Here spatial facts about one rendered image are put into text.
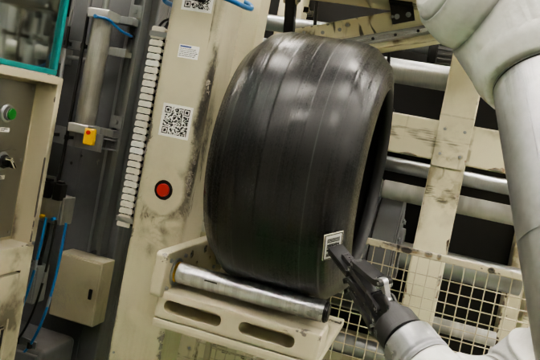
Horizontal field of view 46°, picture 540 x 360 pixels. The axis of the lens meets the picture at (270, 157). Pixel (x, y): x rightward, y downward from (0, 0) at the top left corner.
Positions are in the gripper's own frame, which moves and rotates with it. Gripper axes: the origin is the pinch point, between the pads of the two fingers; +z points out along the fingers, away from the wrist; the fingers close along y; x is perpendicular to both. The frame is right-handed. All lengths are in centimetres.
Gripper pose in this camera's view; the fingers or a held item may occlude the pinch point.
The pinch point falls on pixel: (343, 259)
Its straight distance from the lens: 118.7
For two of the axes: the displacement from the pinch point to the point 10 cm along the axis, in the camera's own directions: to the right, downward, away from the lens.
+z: -3.9, -4.9, 7.8
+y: -0.3, 8.5, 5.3
